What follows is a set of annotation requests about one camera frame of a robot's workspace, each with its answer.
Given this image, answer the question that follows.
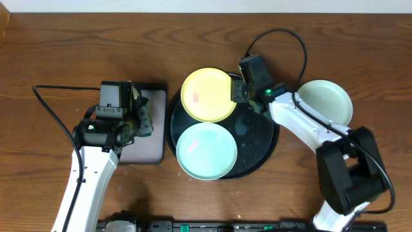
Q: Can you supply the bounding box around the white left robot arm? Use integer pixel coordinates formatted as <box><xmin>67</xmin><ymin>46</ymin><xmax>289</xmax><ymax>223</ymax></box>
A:
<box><xmin>52</xmin><ymin>96</ymin><xmax>165</xmax><ymax>231</ymax></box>

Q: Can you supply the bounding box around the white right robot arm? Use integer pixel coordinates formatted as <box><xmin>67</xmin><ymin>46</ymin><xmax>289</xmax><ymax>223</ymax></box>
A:
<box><xmin>230</xmin><ymin>78</ymin><xmax>394</xmax><ymax>231</ymax></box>

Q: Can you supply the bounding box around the mint green plate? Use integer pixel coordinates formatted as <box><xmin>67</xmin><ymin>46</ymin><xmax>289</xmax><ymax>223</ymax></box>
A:
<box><xmin>176</xmin><ymin>122</ymin><xmax>238</xmax><ymax>180</ymax></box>
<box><xmin>297</xmin><ymin>80</ymin><xmax>353</xmax><ymax>126</ymax></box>

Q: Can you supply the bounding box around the round black tray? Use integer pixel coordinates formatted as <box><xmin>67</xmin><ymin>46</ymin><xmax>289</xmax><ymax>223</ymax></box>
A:
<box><xmin>165</xmin><ymin>93</ymin><xmax>279</xmax><ymax>180</ymax></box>

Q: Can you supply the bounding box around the black rail with green clips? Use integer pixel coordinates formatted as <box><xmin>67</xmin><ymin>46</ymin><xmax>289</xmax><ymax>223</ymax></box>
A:
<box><xmin>96</xmin><ymin>211</ymin><xmax>387</xmax><ymax>232</ymax></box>

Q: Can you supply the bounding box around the yellow plate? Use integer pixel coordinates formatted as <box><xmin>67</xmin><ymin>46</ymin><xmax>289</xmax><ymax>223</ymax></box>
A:
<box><xmin>180</xmin><ymin>68</ymin><xmax>236</xmax><ymax>122</ymax></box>

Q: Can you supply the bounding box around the grey rectangular tray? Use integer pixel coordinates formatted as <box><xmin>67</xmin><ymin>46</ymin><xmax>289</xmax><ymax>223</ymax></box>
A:
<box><xmin>119</xmin><ymin>82</ymin><xmax>167</xmax><ymax>164</ymax></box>

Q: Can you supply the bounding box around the mint green plate front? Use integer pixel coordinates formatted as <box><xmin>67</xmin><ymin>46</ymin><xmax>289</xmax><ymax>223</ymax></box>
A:
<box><xmin>176</xmin><ymin>122</ymin><xmax>238</xmax><ymax>180</ymax></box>

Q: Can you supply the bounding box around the green sponge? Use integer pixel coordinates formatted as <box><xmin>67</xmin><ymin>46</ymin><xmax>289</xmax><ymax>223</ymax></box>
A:
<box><xmin>135</xmin><ymin>97</ymin><xmax>154</xmax><ymax>137</ymax></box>

